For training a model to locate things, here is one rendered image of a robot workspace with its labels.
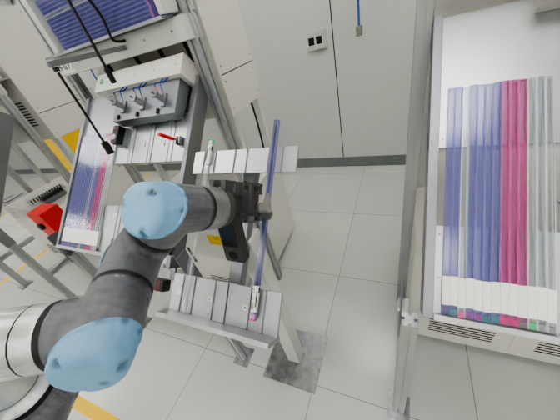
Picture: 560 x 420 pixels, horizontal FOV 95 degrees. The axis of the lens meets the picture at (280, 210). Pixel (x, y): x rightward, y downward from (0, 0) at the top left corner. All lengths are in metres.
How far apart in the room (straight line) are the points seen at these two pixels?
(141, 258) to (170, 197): 0.10
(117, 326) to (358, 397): 1.14
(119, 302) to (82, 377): 0.07
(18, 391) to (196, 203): 0.58
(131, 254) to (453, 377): 1.30
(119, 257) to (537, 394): 1.45
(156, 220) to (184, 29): 0.82
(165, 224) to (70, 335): 0.14
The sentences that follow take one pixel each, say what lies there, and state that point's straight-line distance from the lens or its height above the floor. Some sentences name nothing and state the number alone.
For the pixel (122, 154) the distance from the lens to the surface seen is 1.29.
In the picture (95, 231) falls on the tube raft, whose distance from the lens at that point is 1.31.
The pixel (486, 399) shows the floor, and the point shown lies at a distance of 1.43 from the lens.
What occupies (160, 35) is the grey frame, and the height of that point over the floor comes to 1.34.
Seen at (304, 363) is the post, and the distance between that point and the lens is 1.40.
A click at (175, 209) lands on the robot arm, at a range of 0.35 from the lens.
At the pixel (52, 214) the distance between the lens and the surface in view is 1.85.
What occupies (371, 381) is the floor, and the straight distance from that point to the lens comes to 1.37.
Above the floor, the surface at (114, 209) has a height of 0.84.
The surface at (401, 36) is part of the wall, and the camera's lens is 2.34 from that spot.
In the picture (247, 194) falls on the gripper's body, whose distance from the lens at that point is 0.51.
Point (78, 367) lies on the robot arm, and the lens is 0.34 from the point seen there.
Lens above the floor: 1.29
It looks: 35 degrees down
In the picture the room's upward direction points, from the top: 16 degrees counter-clockwise
